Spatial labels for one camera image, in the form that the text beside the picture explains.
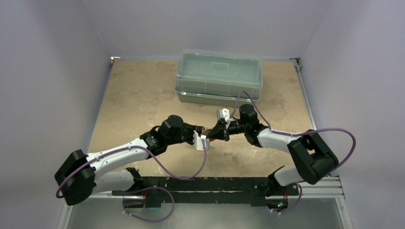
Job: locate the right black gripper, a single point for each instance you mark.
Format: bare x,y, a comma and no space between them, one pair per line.
225,130

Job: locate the clear lidded grey storage box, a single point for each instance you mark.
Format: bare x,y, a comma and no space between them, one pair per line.
218,78

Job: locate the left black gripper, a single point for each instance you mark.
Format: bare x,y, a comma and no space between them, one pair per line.
191,128

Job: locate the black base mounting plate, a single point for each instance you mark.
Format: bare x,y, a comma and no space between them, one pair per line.
254,191

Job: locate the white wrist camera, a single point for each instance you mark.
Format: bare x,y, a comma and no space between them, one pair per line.
200,141
223,115

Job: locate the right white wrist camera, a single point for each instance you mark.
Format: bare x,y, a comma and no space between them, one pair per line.
223,115

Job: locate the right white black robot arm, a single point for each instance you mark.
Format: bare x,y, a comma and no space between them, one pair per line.
312,158

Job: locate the aluminium frame rail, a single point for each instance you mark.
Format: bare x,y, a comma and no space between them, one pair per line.
327,187

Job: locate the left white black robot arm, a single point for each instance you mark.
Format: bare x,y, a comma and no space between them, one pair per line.
82,175

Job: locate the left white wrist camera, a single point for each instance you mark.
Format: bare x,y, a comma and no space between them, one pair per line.
200,141

